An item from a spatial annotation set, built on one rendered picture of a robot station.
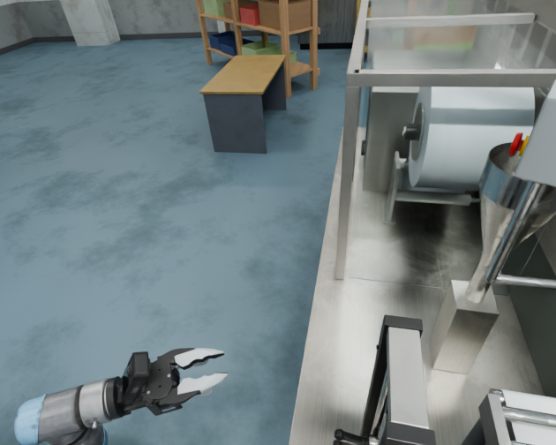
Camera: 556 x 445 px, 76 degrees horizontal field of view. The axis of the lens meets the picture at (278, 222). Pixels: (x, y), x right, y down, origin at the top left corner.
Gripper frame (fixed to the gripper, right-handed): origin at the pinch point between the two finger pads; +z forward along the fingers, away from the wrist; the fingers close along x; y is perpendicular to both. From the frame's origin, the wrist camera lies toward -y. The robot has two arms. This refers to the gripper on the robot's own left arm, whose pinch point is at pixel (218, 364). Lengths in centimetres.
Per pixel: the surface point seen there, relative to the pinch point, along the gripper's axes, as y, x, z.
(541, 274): 16, -7, 88
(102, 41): 244, -937, -165
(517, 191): -27, -3, 54
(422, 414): -23.5, 22.0, 22.9
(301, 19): 92, -450, 165
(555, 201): -26, 0, 59
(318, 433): 32.6, 9.9, 18.2
